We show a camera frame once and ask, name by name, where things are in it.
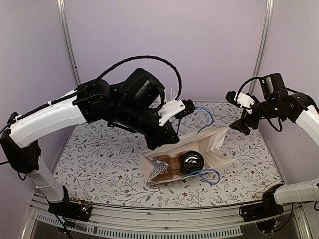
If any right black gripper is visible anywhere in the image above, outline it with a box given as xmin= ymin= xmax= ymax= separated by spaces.
xmin=229 ymin=95 xmax=280 ymax=135

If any brown cardboard cup carrier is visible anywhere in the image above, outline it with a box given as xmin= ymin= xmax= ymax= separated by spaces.
xmin=152 ymin=151 xmax=190 ymax=182

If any black plastic cup lid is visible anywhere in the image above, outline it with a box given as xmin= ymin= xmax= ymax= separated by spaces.
xmin=179 ymin=151 xmax=204 ymax=174

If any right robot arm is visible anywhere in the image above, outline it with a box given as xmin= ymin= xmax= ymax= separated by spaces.
xmin=226 ymin=73 xmax=319 ymax=222

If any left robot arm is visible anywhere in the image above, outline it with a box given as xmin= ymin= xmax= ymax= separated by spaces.
xmin=0 ymin=68 xmax=179 ymax=221

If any bundle of white wrapped straws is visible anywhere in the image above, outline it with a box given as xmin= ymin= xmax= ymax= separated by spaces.
xmin=170 ymin=87 xmax=180 ymax=101

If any floral patterned table mat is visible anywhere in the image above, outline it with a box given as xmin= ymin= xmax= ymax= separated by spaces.
xmin=48 ymin=101 xmax=285 ymax=209

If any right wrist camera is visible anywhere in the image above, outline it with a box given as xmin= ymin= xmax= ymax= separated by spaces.
xmin=225 ymin=91 xmax=255 ymax=114

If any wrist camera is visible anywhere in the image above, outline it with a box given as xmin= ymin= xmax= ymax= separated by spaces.
xmin=158 ymin=99 xmax=195 ymax=127
xmin=225 ymin=91 xmax=255 ymax=114

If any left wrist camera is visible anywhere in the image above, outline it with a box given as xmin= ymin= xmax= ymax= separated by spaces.
xmin=158 ymin=99 xmax=195 ymax=127

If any right aluminium frame post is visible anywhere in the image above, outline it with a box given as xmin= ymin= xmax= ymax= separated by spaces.
xmin=252 ymin=0 xmax=274 ymax=77

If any aluminium frame post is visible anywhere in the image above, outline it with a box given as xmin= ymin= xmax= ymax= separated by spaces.
xmin=252 ymin=0 xmax=274 ymax=77
xmin=56 ymin=0 xmax=82 ymax=86

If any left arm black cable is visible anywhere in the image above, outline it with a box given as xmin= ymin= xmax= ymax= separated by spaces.
xmin=93 ymin=56 xmax=182 ymax=100

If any front aluminium rail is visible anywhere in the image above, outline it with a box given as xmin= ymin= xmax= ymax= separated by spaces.
xmin=22 ymin=193 xmax=314 ymax=239

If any left aluminium frame post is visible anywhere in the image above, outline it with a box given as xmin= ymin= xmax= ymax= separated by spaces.
xmin=56 ymin=0 xmax=82 ymax=86

